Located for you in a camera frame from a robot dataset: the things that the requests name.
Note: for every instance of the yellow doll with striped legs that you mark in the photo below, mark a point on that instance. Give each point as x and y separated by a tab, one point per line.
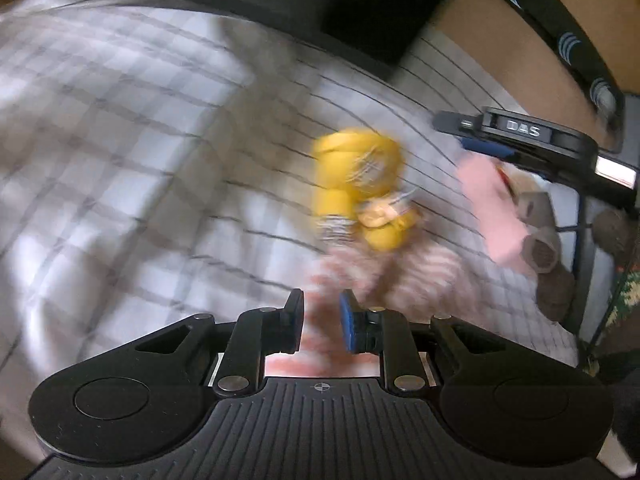
350	170

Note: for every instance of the white plaid blanket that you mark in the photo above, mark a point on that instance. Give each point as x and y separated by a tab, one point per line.
125	135

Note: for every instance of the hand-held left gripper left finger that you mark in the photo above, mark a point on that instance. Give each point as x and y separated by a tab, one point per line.
295	325

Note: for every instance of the black wall power strip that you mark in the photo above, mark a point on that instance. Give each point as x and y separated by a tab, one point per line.
545	15

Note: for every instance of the black glossy panel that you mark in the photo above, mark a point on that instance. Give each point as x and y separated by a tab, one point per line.
350	10

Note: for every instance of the green patterned cloth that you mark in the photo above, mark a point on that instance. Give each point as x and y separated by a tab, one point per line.
627	290

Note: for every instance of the pink plush toy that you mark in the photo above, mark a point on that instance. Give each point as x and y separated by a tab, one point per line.
492	210

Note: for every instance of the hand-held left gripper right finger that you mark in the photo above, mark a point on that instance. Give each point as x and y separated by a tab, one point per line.
346	322

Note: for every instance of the brown plush toy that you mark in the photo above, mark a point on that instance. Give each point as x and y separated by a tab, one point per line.
555	292

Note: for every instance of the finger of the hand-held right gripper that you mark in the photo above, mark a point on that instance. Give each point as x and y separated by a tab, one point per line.
487	147

